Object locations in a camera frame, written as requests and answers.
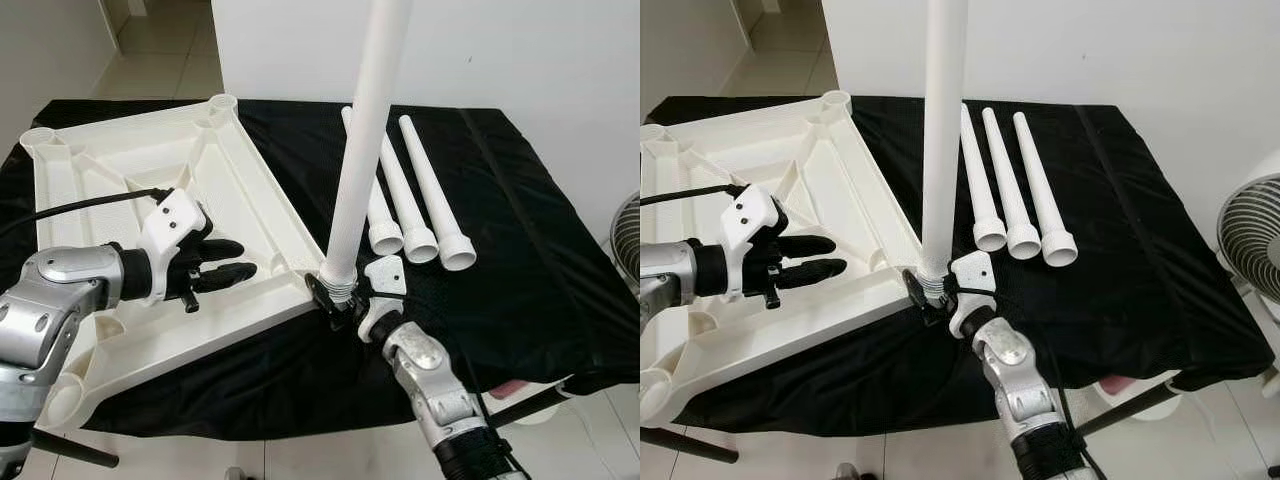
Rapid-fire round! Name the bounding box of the beige door frame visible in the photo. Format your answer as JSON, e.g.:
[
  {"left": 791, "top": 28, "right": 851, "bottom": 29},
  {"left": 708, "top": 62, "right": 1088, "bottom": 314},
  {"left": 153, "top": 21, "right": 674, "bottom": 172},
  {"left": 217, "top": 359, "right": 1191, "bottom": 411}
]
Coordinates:
[
  {"left": 730, "top": 0, "right": 771, "bottom": 46},
  {"left": 98, "top": 0, "right": 136, "bottom": 51}
]

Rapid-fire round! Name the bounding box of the white standing fan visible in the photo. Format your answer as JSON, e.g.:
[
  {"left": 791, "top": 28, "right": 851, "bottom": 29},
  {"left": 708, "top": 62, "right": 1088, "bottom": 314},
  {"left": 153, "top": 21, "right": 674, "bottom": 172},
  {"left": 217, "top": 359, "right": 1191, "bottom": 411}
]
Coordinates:
[
  {"left": 608, "top": 190, "right": 640, "bottom": 286},
  {"left": 1215, "top": 172, "right": 1280, "bottom": 401}
]

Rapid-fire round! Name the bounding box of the white plastic table top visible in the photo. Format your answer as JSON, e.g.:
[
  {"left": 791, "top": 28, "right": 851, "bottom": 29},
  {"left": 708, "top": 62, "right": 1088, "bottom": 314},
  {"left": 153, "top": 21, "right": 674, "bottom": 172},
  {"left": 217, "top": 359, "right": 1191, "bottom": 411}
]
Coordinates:
[
  {"left": 20, "top": 93, "right": 346, "bottom": 433},
  {"left": 640, "top": 90, "right": 936, "bottom": 426}
]

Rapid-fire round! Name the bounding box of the white plastic table leg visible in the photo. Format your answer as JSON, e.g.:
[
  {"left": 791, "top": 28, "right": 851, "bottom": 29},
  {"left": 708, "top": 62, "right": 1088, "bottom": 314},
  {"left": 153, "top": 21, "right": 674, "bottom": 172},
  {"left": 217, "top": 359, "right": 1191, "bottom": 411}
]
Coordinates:
[
  {"left": 318, "top": 0, "right": 414, "bottom": 301},
  {"left": 915, "top": 0, "right": 971, "bottom": 296},
  {"left": 960, "top": 103, "right": 1009, "bottom": 253},
  {"left": 1012, "top": 111, "right": 1080, "bottom": 269},
  {"left": 341, "top": 105, "right": 405, "bottom": 256},
  {"left": 982, "top": 107, "right": 1043, "bottom": 261},
  {"left": 398, "top": 114, "right": 479, "bottom": 273},
  {"left": 380, "top": 135, "right": 441, "bottom": 265}
]

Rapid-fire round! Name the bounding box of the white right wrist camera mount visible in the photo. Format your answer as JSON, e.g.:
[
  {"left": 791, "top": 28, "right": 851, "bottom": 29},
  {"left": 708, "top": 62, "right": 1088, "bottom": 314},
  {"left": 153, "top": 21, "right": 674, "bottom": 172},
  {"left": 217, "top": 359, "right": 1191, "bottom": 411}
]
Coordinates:
[
  {"left": 357, "top": 255, "right": 409, "bottom": 343},
  {"left": 945, "top": 250, "right": 998, "bottom": 339}
]

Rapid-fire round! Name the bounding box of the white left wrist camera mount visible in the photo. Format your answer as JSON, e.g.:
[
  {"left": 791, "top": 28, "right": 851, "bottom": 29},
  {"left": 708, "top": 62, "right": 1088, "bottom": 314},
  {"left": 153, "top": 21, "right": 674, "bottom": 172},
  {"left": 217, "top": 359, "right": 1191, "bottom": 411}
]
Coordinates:
[
  {"left": 138, "top": 188, "right": 211, "bottom": 306},
  {"left": 722, "top": 185, "right": 786, "bottom": 301}
]

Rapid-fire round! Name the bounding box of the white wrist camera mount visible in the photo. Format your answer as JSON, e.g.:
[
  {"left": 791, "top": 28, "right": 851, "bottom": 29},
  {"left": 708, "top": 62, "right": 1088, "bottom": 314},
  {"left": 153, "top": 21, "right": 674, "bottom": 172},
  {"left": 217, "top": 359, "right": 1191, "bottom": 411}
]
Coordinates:
[
  {"left": 722, "top": 185, "right": 786, "bottom": 301},
  {"left": 138, "top": 188, "right": 211, "bottom": 306},
  {"left": 945, "top": 250, "right": 998, "bottom": 339},
  {"left": 357, "top": 255, "right": 409, "bottom": 343}
]

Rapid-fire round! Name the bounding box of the white round plastic base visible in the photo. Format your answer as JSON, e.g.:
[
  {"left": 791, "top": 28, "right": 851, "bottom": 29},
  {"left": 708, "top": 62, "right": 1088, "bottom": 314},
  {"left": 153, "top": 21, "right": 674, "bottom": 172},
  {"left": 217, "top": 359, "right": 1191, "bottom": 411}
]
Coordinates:
[
  {"left": 1095, "top": 368, "right": 1201, "bottom": 421},
  {"left": 490, "top": 375, "right": 581, "bottom": 426}
]

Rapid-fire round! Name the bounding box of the black table cloth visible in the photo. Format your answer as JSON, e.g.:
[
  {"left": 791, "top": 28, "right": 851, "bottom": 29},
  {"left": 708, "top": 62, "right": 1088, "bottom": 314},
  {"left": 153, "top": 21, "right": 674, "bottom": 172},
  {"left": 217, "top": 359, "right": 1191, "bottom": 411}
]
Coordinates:
[
  {"left": 0, "top": 98, "right": 640, "bottom": 441},
  {"left": 640, "top": 95, "right": 1276, "bottom": 436}
]

